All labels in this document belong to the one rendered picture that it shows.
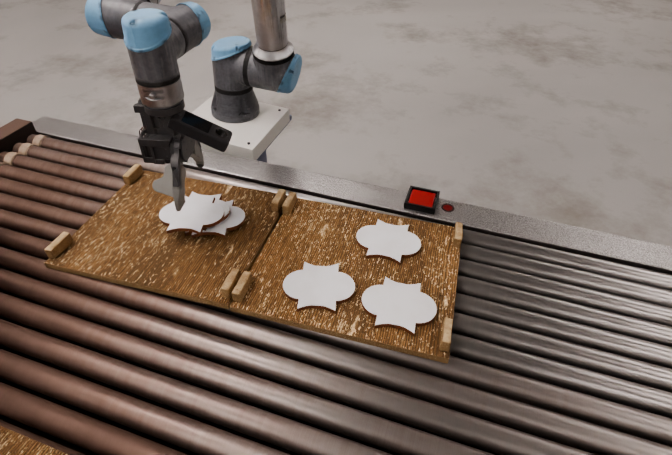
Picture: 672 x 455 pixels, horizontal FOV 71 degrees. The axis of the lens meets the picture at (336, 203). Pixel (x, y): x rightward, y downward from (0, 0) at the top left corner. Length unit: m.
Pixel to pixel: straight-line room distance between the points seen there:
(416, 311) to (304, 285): 0.22
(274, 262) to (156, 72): 0.43
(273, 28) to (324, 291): 0.72
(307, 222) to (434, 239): 0.29
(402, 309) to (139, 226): 0.61
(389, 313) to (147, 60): 0.60
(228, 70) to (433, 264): 0.82
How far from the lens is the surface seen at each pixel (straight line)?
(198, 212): 1.08
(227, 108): 1.50
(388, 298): 0.92
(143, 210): 1.19
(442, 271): 1.00
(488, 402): 0.87
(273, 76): 1.39
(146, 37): 0.85
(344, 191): 1.21
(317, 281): 0.94
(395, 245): 1.02
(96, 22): 1.03
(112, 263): 1.08
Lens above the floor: 1.65
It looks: 39 degrees down
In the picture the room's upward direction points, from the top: 1 degrees clockwise
